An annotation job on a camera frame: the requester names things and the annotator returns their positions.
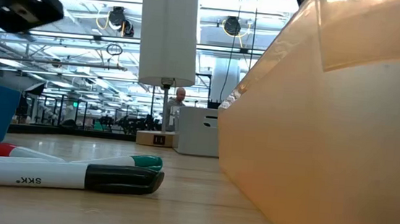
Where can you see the green cap white marker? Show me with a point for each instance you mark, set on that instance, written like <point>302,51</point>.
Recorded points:
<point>146,162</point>

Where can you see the black cap white marker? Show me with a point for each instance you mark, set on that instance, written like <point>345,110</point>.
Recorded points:
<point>52,177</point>

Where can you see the person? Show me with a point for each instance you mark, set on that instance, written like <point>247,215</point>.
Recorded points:
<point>174,113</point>

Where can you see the black aluminium frame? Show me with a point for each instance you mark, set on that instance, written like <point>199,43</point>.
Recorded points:
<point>74,133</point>

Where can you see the orange translucent tray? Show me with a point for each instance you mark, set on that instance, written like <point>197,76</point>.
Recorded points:
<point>327,155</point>

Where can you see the grey plastic bin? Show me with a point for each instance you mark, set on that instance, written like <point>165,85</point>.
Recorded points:
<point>197,137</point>

